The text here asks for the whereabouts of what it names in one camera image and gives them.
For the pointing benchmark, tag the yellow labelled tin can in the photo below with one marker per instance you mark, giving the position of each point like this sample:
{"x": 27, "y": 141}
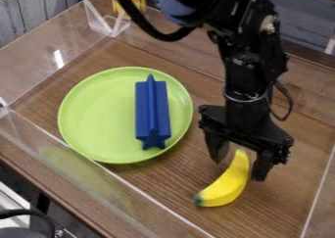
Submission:
{"x": 123, "y": 7}

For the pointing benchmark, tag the yellow toy banana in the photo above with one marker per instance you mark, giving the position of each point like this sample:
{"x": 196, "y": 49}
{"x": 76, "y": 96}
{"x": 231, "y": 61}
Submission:
{"x": 227, "y": 187}

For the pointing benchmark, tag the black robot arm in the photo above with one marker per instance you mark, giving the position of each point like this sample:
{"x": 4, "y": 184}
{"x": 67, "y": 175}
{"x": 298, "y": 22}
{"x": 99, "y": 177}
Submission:
{"x": 244, "y": 27}

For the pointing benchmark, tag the blue star-shaped block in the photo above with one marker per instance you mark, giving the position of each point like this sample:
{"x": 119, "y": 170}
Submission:
{"x": 152, "y": 127}

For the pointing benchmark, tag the black device with knob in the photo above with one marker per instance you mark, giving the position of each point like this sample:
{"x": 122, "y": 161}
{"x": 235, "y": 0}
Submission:
{"x": 58, "y": 226}

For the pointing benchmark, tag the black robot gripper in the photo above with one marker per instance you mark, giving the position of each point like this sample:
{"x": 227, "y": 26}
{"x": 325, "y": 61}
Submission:
{"x": 244, "y": 123}

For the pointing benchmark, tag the clear acrylic tray wall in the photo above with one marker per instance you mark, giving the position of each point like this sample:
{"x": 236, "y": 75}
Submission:
{"x": 143, "y": 200}

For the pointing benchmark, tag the green round plate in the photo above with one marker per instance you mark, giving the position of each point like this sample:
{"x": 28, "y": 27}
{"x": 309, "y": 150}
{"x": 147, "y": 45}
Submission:
{"x": 96, "y": 115}

